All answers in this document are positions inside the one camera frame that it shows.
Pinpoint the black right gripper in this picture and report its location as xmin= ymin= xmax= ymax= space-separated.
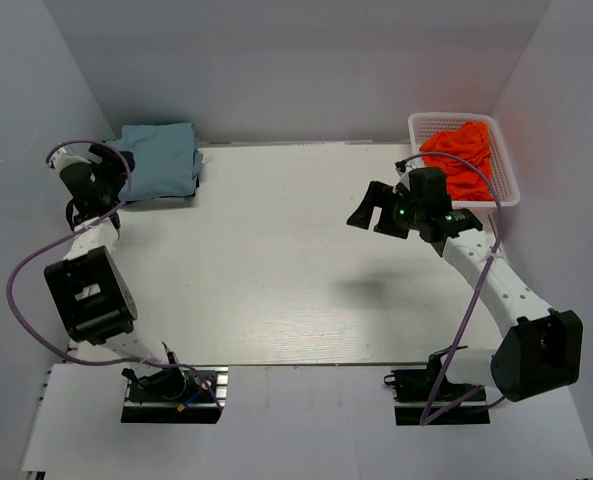
xmin=347 ymin=181 xmax=425 ymax=240

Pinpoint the teal blue t-shirt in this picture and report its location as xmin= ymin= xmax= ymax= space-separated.
xmin=104 ymin=121 xmax=206 ymax=200

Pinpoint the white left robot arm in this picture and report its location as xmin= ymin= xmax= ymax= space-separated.
xmin=44 ymin=143 xmax=188 ymax=399

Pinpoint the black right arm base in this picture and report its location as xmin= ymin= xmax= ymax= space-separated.
xmin=383 ymin=360 xmax=490 ymax=427

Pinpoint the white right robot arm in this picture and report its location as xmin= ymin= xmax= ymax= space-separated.
xmin=346 ymin=167 xmax=583 ymax=402

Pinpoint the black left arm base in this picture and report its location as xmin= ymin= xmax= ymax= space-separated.
xmin=121 ymin=367 xmax=228 ymax=425

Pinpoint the folded black t-shirt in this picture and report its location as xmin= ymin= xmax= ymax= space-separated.
xmin=120 ymin=130 xmax=201 ymax=204

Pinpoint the white plastic mesh basket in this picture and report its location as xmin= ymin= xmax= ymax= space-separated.
xmin=408 ymin=112 xmax=520 ymax=215

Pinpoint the crumpled orange t-shirt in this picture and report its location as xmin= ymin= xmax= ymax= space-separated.
xmin=419 ymin=120 xmax=498 ymax=202

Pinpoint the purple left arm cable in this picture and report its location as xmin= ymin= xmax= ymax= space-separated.
xmin=5 ymin=138 xmax=225 ymax=411

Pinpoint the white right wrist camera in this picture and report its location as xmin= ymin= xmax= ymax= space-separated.
xmin=395 ymin=160 xmax=414 ymax=195

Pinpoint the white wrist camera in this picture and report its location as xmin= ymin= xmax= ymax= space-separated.
xmin=46 ymin=147 xmax=88 ymax=173
xmin=395 ymin=160 xmax=414 ymax=195

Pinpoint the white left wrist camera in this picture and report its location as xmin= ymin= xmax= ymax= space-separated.
xmin=46 ymin=147 xmax=88 ymax=173

